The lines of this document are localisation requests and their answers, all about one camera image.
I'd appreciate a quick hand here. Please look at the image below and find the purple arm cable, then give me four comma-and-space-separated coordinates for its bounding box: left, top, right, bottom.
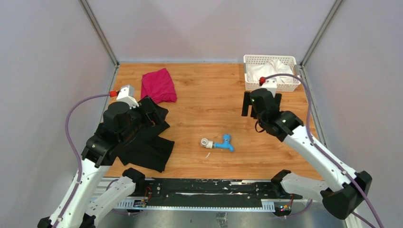
58, 93, 111, 228
264, 73, 385, 228

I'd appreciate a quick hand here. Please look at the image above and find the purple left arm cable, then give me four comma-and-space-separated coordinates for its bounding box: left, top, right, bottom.
58, 93, 111, 228

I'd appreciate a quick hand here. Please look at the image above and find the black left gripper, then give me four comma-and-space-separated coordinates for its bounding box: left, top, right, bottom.
120, 95, 168, 143

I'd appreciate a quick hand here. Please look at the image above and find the white plastic basket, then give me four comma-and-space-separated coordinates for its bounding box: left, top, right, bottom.
243, 54, 300, 92

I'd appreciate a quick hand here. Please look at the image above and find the black cloth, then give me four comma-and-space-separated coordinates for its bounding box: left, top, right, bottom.
118, 107, 174, 173

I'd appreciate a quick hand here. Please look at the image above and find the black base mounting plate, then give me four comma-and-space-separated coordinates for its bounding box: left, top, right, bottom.
132, 178, 302, 209

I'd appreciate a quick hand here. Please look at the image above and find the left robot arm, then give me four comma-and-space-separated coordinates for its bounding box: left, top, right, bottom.
37, 96, 169, 228

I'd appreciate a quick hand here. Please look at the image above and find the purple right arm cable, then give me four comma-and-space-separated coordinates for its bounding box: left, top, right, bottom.
264, 73, 385, 228

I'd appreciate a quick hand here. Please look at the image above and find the blue water faucet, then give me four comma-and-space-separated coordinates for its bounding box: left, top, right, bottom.
213, 134, 235, 152

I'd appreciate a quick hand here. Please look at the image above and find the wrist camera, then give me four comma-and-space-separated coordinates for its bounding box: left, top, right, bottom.
116, 85, 139, 108
259, 77, 277, 96

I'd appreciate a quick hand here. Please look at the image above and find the white cloth in basket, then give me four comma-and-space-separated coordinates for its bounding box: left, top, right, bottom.
247, 59, 293, 82

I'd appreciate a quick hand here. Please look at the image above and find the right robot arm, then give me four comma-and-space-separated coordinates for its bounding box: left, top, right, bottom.
241, 88, 372, 219

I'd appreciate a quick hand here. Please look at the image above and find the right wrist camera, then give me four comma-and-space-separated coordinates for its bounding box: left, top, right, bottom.
259, 77, 277, 96

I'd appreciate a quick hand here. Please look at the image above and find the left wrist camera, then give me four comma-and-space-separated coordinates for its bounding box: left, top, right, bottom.
116, 85, 139, 108

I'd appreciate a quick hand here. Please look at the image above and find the aluminium frame rail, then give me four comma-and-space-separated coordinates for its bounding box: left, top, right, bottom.
67, 177, 355, 212

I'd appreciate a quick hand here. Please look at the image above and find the magenta cloth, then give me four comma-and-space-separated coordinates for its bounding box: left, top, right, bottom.
141, 68, 177, 104

